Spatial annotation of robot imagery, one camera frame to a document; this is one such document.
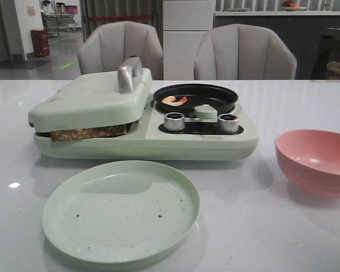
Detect cooked shrimp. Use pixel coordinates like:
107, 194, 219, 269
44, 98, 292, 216
161, 96, 188, 107

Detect green breakfast maker lid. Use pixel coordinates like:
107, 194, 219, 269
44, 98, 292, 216
28, 57, 152, 133

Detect pink bowl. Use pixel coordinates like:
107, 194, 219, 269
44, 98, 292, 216
275, 129, 340, 198

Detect green breakfast maker base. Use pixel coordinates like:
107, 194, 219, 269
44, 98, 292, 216
33, 95, 258, 161

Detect silver knob left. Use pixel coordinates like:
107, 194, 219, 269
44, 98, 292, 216
163, 112, 185, 131

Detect silver knob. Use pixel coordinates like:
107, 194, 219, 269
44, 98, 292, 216
163, 112, 185, 131
216, 114, 239, 133

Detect black round frying pan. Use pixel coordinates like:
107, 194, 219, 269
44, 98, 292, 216
153, 83, 239, 117

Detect silver knob right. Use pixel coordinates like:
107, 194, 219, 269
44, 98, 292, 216
216, 114, 239, 133

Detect light green plate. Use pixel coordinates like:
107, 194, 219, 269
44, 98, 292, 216
42, 160, 200, 266

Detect grey armchair right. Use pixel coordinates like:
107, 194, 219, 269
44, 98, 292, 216
193, 24, 297, 80

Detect grey armchair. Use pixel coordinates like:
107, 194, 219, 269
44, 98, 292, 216
193, 24, 297, 80
78, 21, 163, 80

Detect grey armchair left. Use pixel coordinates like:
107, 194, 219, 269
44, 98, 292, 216
78, 21, 163, 80

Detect white cabinet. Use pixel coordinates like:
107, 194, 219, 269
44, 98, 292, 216
163, 1, 215, 80

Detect red barrier belt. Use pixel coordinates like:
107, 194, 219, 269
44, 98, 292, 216
88, 14, 154, 22

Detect red trash bin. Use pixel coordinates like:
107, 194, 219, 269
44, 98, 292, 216
30, 29, 50, 57

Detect dark counter unit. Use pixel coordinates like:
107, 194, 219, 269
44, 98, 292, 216
213, 10, 340, 80

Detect fruit plate on counter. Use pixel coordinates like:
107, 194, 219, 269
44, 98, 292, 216
281, 0, 307, 11

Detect green pan handle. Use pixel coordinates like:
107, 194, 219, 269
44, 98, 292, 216
189, 104, 218, 120

